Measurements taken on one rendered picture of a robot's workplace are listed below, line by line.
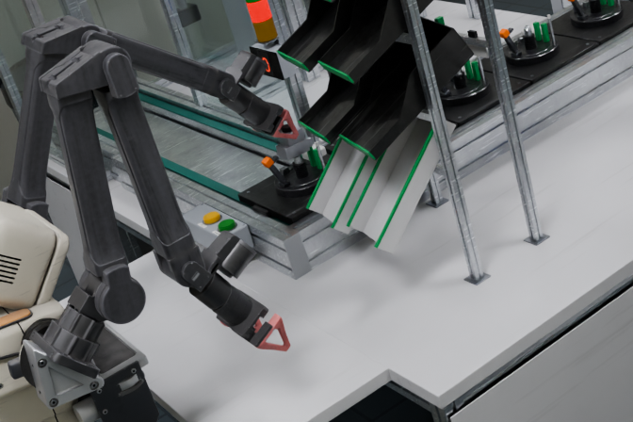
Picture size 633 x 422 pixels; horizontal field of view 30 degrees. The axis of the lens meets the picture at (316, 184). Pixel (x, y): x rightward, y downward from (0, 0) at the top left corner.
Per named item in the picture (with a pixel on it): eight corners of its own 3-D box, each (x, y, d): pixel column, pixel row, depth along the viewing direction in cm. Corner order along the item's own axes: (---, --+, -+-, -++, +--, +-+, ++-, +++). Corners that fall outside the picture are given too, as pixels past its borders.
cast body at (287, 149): (288, 160, 268) (281, 132, 266) (277, 156, 272) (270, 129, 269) (317, 147, 272) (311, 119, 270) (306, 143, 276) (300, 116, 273)
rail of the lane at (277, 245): (296, 280, 259) (282, 237, 254) (122, 188, 330) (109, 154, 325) (316, 267, 261) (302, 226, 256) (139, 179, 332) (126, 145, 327)
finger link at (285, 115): (292, 120, 272) (264, 100, 267) (310, 125, 267) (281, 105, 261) (278, 145, 272) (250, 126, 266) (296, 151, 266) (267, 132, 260)
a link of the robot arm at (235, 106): (211, 98, 259) (224, 103, 255) (227, 71, 260) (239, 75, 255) (234, 113, 263) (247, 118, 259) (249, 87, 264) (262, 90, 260)
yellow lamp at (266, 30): (265, 43, 280) (259, 24, 278) (253, 40, 284) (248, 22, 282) (282, 35, 282) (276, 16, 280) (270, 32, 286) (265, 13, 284)
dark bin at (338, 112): (331, 145, 236) (308, 121, 232) (304, 128, 247) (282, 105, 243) (425, 43, 238) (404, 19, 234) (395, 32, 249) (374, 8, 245)
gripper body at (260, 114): (261, 102, 270) (238, 86, 265) (285, 108, 262) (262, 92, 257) (248, 126, 269) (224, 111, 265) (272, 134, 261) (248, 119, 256)
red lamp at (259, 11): (259, 24, 278) (252, 4, 276) (248, 21, 282) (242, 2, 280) (276, 15, 280) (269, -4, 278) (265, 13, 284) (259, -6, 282)
